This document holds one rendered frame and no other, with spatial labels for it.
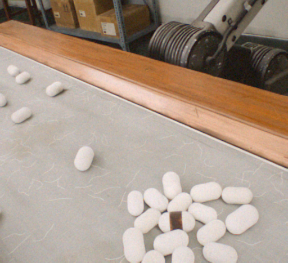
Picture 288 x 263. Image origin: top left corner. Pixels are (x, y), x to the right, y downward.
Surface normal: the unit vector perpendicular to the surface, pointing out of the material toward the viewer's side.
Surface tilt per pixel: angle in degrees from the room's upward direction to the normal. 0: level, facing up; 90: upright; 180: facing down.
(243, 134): 45
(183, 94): 0
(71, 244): 0
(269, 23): 89
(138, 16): 90
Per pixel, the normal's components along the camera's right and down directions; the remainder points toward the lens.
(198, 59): 0.59, 0.33
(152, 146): -0.15, -0.83
